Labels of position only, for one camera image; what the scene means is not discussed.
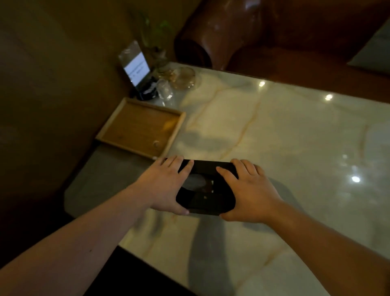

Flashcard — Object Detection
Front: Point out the person's right hand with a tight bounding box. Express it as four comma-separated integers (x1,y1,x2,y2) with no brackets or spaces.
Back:
216,159,284,224

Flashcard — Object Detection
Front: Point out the person's left hand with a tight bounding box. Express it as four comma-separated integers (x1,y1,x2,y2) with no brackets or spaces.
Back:
133,155,194,216

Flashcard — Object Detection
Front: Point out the black tissue box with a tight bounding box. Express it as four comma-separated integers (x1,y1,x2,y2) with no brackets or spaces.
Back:
165,159,239,216

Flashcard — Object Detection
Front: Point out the person's right forearm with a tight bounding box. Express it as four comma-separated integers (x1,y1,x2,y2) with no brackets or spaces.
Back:
261,200,390,296

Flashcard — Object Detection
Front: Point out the person's left forearm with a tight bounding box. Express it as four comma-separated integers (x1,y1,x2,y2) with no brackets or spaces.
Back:
0,182,153,296

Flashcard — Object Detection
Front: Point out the wooden tray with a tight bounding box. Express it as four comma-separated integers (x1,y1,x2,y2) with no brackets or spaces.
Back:
95,97,186,160

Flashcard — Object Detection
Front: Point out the clear glass cup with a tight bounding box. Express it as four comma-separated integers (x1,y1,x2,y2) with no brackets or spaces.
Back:
156,79,174,101

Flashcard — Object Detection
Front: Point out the glass ashtray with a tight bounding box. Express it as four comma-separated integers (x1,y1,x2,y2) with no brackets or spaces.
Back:
171,66,197,90

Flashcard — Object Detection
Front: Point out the glass vase with plant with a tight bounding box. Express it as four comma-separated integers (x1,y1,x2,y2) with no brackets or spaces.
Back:
134,12,177,80

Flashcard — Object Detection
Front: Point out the brown leather sofa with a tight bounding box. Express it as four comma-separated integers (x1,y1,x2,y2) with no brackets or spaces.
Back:
174,0,390,104

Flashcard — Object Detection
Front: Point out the grey cushion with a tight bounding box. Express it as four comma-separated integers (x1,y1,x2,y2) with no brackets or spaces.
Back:
347,18,390,75

